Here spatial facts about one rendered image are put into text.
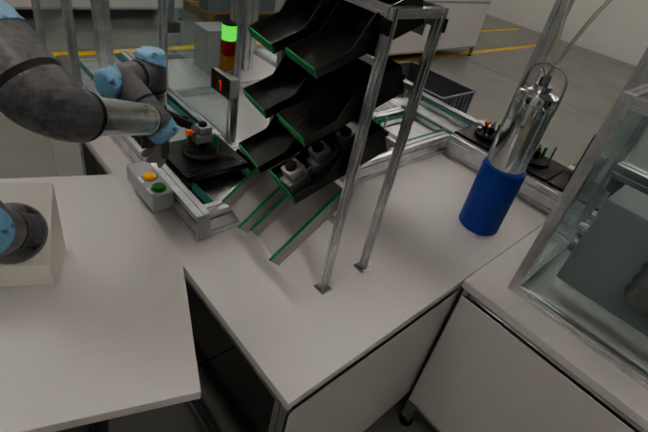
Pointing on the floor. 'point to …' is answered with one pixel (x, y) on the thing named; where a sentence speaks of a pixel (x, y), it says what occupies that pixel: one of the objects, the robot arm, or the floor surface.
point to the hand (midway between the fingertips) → (161, 163)
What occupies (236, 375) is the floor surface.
